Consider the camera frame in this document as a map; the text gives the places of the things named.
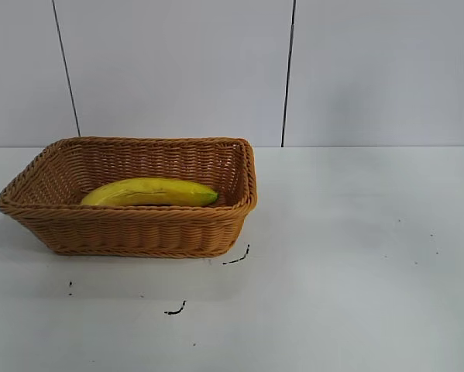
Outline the yellow banana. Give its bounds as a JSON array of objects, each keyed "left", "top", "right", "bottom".
[{"left": 79, "top": 177, "right": 220, "bottom": 208}]

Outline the brown wicker basket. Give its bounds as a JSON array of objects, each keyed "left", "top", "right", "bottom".
[{"left": 0, "top": 136, "right": 258, "bottom": 260}]

